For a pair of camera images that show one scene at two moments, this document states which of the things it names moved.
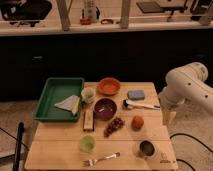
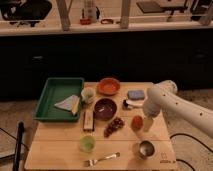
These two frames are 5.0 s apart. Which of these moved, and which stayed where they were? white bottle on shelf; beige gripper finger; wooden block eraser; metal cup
Moved: beige gripper finger
Stayed: metal cup; wooden block eraser; white bottle on shelf
